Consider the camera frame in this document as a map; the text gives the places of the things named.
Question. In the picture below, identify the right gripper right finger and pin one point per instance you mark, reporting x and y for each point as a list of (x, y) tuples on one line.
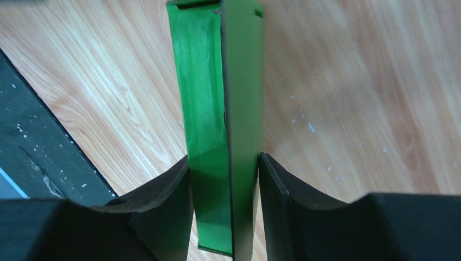
[(303, 223)]

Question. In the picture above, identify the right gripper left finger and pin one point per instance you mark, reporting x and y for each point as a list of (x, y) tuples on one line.
[(152, 222)]

